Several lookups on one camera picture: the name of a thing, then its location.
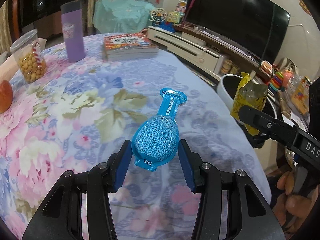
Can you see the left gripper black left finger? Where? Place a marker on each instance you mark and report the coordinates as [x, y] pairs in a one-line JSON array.
[[105, 178]]

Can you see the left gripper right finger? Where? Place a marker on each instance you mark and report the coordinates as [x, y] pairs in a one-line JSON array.
[[203, 178]]

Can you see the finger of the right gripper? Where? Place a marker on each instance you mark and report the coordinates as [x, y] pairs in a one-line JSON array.
[[274, 128]]

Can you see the yellow snack bag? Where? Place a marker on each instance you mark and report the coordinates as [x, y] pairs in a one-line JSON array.
[[249, 93]]

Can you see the blue bottle shaped pouch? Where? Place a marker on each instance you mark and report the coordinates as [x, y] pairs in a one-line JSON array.
[[155, 143]]

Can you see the white round trash bin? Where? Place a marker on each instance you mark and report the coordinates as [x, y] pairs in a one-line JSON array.
[[227, 88]]

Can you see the right hand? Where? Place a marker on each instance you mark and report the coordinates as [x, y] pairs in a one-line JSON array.
[[296, 205]]

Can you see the floral blue tablecloth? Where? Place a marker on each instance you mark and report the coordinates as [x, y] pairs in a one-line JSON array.
[[80, 113]]

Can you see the white tv cabinet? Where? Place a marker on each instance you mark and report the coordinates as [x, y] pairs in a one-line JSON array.
[[202, 57]]

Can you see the black television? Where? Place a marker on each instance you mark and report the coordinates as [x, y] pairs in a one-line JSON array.
[[257, 25]]

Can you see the orange fruit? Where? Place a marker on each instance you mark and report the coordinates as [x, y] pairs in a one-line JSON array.
[[6, 96]]

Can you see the stack of children's books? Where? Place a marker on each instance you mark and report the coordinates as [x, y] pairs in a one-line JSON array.
[[129, 47]]

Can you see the clear plastic snack jar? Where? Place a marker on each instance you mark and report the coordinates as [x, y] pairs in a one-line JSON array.
[[27, 53]]

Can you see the ferris wheel toy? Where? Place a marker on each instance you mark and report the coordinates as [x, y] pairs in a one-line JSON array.
[[157, 16]]

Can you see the teal cloth covered furniture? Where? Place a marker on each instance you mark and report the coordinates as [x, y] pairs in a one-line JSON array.
[[121, 16]]

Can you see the purple tumbler cup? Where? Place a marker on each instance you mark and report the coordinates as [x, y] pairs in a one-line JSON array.
[[72, 30]]

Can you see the rainbow stacking ring toy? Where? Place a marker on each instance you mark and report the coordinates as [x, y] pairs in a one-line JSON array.
[[276, 82]]

